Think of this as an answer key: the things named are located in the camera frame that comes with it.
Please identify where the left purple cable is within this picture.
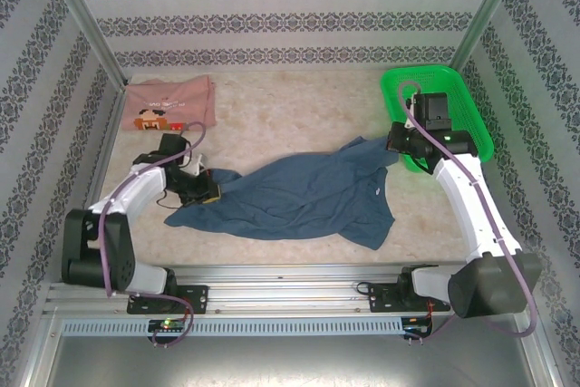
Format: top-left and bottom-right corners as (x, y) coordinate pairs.
(100, 121), (208, 348)

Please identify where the black mount plate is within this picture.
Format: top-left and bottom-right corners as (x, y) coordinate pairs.
(369, 281), (452, 314)
(126, 285), (209, 314)

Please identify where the blue t-shirt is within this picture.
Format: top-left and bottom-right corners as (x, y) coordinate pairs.
(163, 135), (400, 251)

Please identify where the left circuit board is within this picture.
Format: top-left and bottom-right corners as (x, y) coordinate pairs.
(148, 319), (188, 333)

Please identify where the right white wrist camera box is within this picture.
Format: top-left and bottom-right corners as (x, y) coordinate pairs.
(404, 95), (417, 131)

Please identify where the right aluminium side rail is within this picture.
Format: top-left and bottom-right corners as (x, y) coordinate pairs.
(446, 73), (517, 277)

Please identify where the right circuit board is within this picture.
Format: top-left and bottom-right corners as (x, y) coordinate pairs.
(404, 316), (434, 334)

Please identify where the aluminium side rail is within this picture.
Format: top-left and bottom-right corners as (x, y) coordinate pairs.
(61, 81), (131, 280)
(446, 73), (517, 277)

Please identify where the grey slotted cable duct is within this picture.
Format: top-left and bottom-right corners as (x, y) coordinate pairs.
(61, 317), (404, 337)

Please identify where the aluminium frame post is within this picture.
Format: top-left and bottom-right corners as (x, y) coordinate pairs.
(38, 0), (129, 88)
(446, 0), (530, 85)

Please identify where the green plastic basket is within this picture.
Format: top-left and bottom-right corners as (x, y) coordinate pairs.
(379, 63), (495, 175)

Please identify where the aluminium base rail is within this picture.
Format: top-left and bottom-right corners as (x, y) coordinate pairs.
(44, 263), (535, 316)

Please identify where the left black mount plate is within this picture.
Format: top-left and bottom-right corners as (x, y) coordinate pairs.
(126, 285), (209, 314)

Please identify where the purple cable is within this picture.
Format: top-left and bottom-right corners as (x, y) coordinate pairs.
(100, 121), (208, 348)
(397, 80), (540, 347)

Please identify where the circuit board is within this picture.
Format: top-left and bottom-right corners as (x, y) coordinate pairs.
(404, 316), (434, 334)
(148, 319), (188, 333)

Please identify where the right black mount plate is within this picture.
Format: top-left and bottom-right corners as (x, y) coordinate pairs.
(369, 281), (452, 314)

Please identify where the left aluminium side rail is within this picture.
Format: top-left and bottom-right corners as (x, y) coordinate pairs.
(61, 81), (131, 280)

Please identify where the right aluminium frame post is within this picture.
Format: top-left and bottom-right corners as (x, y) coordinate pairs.
(446, 0), (530, 85)

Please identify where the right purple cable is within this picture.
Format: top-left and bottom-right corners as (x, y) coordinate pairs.
(397, 80), (540, 347)

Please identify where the left aluminium frame post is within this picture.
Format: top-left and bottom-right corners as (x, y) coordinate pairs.
(38, 0), (129, 88)

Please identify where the grey metal sheet tray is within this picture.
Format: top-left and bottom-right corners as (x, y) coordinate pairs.
(22, 334), (556, 387)

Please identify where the pink pixel-print t-shirt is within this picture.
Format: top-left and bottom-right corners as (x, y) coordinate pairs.
(121, 74), (218, 133)

